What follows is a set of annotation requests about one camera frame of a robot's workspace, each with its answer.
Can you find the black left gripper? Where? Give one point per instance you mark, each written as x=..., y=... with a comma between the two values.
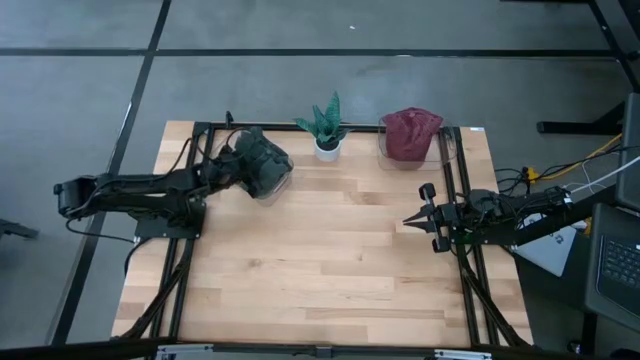
x=225, y=167

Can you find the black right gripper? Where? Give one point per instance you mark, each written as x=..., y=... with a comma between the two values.
x=450, y=220

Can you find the dark green baseball cap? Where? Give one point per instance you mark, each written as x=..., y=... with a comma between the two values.
x=280, y=175
x=257, y=145

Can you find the clear plastic bin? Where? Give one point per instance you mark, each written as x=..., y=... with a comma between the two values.
x=400, y=166
x=272, y=201

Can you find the maroon baseball cap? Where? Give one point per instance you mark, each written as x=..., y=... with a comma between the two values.
x=410, y=135

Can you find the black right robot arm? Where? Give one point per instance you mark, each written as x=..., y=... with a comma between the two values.
x=530, y=210

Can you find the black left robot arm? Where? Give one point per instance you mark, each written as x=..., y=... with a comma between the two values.
x=140, y=192

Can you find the snake plant in white pot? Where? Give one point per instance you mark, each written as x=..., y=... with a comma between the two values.
x=327, y=150

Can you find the white label sticker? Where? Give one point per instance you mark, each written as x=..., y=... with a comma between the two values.
x=477, y=129

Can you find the yellow power plug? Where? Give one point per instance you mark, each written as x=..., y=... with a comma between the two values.
x=531, y=174

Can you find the white laptop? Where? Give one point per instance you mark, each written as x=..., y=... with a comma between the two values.
x=550, y=255

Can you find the black desk crossbar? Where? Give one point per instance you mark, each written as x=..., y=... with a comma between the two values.
x=565, y=222

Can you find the small yellow block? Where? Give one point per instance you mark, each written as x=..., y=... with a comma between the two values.
x=587, y=226

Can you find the black floor stand foot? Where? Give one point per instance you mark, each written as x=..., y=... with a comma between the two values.
x=575, y=127

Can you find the black desk leg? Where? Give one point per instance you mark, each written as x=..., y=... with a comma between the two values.
x=589, y=332

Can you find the black keyboard laptop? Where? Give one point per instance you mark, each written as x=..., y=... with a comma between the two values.
x=620, y=260

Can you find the grey stand foot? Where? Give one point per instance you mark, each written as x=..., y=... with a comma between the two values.
x=15, y=229

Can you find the dark monitor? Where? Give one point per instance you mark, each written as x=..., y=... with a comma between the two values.
x=631, y=150

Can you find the small black frame clamp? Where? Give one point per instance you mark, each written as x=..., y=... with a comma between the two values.
x=229, y=118

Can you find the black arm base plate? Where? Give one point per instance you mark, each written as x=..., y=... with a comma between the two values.
x=150, y=231
x=495, y=239

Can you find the black aluminium table frame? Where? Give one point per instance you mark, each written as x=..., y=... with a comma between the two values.
x=364, y=128

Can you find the silver metal bracket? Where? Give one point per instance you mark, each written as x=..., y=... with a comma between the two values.
x=185, y=350
x=462, y=355

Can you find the black frame crossbeam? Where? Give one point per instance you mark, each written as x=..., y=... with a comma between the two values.
x=75, y=352

